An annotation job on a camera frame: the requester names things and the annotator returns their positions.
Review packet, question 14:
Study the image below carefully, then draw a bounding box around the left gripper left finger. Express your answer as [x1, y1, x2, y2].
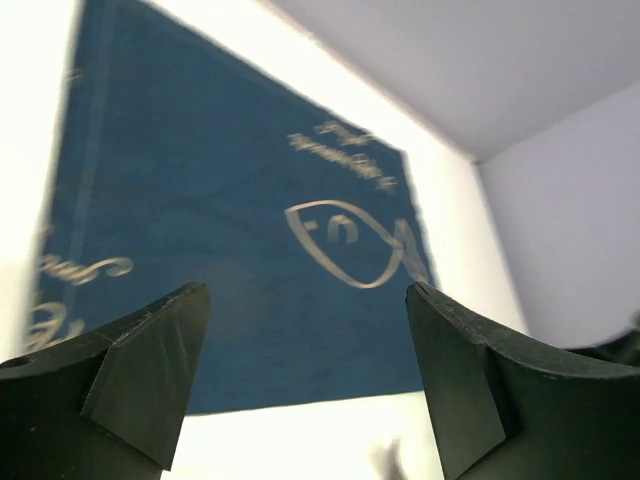
[1, 283, 209, 480]

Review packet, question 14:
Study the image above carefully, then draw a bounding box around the blue cloth placemat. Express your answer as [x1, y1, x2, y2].
[28, 1, 431, 414]

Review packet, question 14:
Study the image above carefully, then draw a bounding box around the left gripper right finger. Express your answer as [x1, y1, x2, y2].
[406, 283, 639, 480]

